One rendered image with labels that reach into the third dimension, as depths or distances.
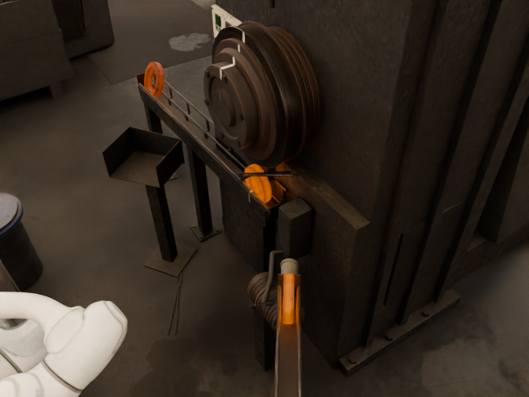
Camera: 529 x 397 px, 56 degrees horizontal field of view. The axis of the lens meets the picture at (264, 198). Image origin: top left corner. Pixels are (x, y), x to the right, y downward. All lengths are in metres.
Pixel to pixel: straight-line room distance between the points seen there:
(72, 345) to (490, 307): 2.00
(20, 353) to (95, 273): 1.00
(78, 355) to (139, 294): 1.49
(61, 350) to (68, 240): 1.84
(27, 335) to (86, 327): 0.66
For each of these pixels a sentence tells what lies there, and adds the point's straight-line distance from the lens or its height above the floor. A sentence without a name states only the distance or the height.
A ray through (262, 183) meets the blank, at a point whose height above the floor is 0.79.
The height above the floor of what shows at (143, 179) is 0.60.
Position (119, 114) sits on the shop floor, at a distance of 3.78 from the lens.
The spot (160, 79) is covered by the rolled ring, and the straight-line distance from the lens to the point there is 2.70.
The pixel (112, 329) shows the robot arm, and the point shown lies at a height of 1.12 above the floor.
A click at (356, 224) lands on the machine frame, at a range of 1.58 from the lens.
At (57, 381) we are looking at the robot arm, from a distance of 1.10.
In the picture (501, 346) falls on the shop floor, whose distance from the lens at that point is 2.53.
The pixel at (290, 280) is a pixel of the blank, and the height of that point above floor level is 0.78.
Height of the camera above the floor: 2.00
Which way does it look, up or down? 43 degrees down
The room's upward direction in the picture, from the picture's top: 1 degrees counter-clockwise
